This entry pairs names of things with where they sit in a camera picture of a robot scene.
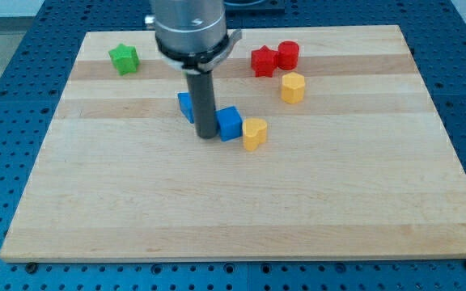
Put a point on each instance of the red star block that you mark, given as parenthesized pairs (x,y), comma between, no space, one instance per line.
(264,61)

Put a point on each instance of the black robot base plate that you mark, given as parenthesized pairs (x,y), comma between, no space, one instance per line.
(254,6)

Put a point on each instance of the yellow heart block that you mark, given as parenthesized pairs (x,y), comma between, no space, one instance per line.
(254,133)

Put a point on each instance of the blue triangle block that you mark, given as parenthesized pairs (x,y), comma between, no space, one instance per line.
(186,106)

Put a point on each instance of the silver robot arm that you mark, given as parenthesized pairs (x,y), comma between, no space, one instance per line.
(193,37)

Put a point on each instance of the green star block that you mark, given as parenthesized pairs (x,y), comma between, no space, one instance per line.
(124,58)

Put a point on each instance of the red cylinder block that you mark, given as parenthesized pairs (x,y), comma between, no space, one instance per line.
(288,55)

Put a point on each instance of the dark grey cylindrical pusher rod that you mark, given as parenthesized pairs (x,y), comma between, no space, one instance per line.
(201,91)

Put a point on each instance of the blue cube block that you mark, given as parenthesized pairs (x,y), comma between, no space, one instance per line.
(229,123)

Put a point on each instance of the yellow hexagon block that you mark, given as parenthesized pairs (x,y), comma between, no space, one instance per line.
(293,88)

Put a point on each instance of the light wooden board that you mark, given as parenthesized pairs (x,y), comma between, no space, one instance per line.
(361,169)

